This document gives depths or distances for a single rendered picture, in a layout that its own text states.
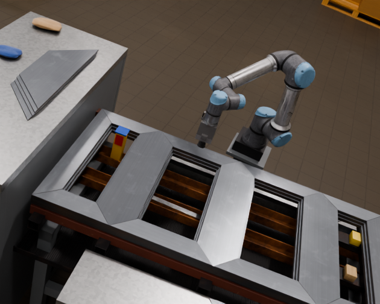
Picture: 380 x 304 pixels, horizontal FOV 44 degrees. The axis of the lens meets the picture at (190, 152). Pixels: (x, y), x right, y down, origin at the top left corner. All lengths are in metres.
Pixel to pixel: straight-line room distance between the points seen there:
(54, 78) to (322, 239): 1.45
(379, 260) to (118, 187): 1.23
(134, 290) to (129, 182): 0.50
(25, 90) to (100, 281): 0.89
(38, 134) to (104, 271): 0.60
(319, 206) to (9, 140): 1.48
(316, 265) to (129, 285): 0.81
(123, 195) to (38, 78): 0.68
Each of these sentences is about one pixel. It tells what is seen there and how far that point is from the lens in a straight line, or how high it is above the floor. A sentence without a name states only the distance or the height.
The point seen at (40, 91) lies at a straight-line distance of 2.22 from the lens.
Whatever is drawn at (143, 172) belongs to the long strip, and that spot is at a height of 0.86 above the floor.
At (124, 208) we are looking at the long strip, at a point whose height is 0.86.
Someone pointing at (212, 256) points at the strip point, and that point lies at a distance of 1.97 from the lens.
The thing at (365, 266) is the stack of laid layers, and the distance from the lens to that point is 2.38.
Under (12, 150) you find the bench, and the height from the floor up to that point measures 1.05.
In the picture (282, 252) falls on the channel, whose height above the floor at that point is 0.68.
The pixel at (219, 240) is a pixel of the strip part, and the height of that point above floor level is 0.86.
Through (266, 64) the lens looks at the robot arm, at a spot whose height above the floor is 1.31.
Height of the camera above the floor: 2.29
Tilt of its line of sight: 36 degrees down
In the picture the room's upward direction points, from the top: 20 degrees clockwise
